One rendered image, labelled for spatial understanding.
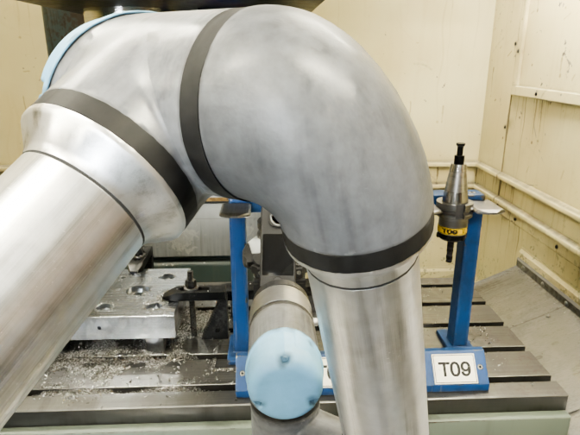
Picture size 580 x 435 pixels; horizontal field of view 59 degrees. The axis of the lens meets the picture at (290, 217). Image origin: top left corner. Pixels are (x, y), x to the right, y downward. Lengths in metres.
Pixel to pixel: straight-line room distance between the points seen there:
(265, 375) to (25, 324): 0.27
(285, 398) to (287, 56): 0.34
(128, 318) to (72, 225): 0.78
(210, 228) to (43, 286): 1.25
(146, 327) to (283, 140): 0.83
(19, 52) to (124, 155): 1.70
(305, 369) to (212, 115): 0.30
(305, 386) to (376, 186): 0.28
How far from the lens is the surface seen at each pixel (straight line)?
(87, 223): 0.29
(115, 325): 1.07
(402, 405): 0.41
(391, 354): 0.36
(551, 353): 1.38
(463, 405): 1.00
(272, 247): 0.65
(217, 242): 1.52
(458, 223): 0.93
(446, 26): 1.91
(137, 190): 0.29
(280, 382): 0.50
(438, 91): 1.91
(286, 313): 0.56
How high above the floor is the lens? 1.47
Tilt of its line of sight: 18 degrees down
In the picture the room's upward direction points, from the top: straight up
